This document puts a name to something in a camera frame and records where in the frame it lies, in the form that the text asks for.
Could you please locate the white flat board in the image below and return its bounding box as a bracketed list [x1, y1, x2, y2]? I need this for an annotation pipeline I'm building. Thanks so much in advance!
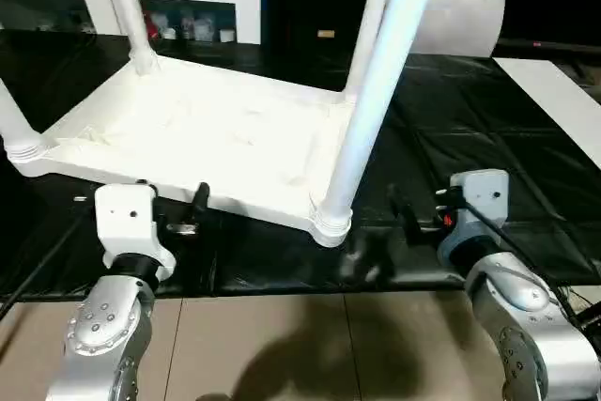
[492, 56, 601, 148]

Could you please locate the white plastic table leg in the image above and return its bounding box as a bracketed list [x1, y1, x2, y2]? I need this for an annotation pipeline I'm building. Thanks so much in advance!
[0, 79, 46, 163]
[313, 0, 448, 239]
[106, 0, 160, 77]
[342, 0, 400, 101]

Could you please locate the white plastic table top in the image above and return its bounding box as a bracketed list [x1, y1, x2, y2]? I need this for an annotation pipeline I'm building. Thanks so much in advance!
[8, 55, 361, 248]

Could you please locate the black right camera cable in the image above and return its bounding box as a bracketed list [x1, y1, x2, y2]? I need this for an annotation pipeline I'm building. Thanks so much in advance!
[436, 187, 578, 322]

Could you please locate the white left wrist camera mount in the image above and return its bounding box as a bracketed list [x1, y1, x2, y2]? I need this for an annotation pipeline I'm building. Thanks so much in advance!
[93, 182, 177, 280]

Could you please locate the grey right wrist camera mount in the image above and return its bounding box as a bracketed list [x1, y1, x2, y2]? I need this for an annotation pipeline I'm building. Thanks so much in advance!
[435, 168, 511, 270]

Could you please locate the black tripod leg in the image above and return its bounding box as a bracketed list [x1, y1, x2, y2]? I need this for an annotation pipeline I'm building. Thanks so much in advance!
[570, 300, 601, 332]

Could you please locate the grey cushion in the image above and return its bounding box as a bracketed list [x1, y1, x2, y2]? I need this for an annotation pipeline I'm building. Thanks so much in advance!
[412, 0, 508, 58]

